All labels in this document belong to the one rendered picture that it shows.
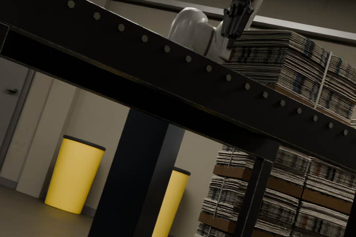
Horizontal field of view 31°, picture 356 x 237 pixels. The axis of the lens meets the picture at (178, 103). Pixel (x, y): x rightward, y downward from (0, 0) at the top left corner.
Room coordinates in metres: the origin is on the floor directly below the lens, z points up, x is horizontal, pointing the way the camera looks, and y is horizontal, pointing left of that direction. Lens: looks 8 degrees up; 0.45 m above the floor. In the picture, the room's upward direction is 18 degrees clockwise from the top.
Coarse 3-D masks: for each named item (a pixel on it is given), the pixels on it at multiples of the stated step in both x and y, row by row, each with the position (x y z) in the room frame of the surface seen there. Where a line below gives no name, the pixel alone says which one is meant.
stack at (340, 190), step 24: (288, 168) 2.72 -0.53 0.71; (312, 168) 2.76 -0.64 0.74; (336, 168) 2.78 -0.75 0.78; (216, 192) 2.94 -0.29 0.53; (240, 192) 2.68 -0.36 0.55; (336, 192) 2.79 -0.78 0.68; (216, 216) 2.84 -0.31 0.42; (264, 216) 2.71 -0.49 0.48; (288, 216) 2.74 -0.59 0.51; (312, 216) 2.76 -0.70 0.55; (336, 216) 2.79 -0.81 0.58
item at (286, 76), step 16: (256, 32) 1.98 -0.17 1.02; (272, 32) 1.92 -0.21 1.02; (288, 32) 1.86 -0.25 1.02; (240, 48) 2.03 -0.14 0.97; (256, 48) 1.97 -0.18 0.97; (272, 48) 1.91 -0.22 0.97; (288, 48) 1.86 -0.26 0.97; (304, 48) 1.89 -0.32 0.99; (320, 48) 1.93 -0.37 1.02; (224, 64) 2.08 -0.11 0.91; (240, 64) 2.01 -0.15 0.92; (256, 64) 1.95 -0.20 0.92; (272, 64) 1.90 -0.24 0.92; (288, 64) 1.87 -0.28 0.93; (304, 64) 1.91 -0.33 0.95; (320, 64) 1.94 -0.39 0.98; (256, 80) 1.93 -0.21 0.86; (272, 80) 1.88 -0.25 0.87; (288, 80) 1.88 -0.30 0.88; (304, 80) 1.92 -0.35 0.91; (304, 96) 1.93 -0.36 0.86
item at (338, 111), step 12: (336, 60) 1.98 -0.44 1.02; (336, 72) 1.99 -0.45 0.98; (348, 72) 2.03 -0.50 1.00; (336, 84) 2.00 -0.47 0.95; (348, 84) 2.03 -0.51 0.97; (324, 96) 1.98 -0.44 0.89; (336, 96) 2.02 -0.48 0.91; (348, 96) 2.04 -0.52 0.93; (324, 108) 1.99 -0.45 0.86; (336, 108) 2.03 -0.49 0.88; (348, 108) 2.06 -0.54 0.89; (348, 120) 2.06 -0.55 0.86
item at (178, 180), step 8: (176, 168) 5.84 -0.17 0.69; (176, 176) 5.86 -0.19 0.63; (184, 176) 5.92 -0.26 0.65; (168, 184) 5.85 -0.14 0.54; (176, 184) 5.88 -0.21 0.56; (184, 184) 5.96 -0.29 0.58; (168, 192) 5.86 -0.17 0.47; (176, 192) 5.90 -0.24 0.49; (168, 200) 5.87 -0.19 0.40; (176, 200) 5.93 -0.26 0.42; (168, 208) 5.89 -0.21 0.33; (176, 208) 5.99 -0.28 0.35; (160, 216) 5.87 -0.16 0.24; (168, 216) 5.91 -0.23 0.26; (160, 224) 5.88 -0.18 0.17; (168, 224) 5.95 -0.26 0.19; (160, 232) 5.90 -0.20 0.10; (168, 232) 6.02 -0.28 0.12
